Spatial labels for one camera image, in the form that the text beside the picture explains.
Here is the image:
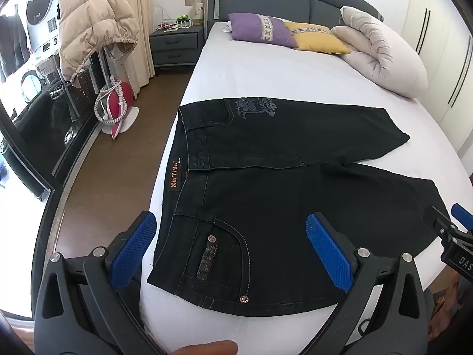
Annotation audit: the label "black denim pants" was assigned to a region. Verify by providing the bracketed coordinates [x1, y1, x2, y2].
[148, 97, 445, 317]

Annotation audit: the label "person's left hand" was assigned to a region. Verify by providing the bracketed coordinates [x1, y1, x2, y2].
[171, 341, 238, 355]

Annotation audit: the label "folded beige duvet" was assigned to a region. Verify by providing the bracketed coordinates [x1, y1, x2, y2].
[331, 6, 429, 99]

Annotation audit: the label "red and white garment steamer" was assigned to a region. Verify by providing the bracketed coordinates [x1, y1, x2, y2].
[94, 75, 140, 139]

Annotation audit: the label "yellow patterned pillow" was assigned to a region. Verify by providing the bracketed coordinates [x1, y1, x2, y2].
[285, 22, 351, 54]

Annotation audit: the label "white bed mattress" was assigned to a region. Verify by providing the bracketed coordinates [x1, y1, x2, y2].
[140, 23, 472, 354]

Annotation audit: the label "purple patterned pillow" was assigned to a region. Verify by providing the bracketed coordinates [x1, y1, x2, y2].
[229, 13, 297, 49]

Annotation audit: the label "dark grey nightstand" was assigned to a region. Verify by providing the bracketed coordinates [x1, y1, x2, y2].
[148, 25, 205, 75]

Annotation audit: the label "beige puffer jacket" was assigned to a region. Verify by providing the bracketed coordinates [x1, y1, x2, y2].
[59, 0, 137, 83]

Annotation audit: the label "beige curtain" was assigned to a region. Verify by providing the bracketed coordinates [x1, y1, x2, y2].
[124, 0, 155, 96]

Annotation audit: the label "cream wardrobe with black handles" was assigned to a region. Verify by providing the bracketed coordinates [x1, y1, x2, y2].
[402, 0, 472, 156]

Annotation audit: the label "white wire basket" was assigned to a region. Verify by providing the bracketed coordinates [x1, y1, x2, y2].
[152, 6, 193, 30]

